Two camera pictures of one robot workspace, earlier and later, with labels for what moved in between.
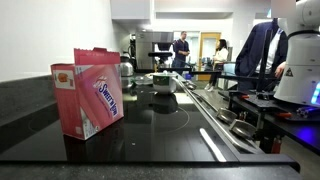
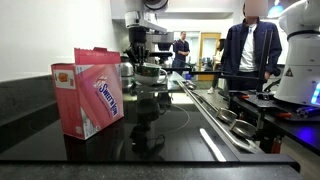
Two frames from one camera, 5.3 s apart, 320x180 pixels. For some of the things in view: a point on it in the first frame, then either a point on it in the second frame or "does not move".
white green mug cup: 164,82 -> 149,73
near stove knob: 242,129 does not move
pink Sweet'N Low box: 89,91 does not move
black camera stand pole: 264,66 does not move
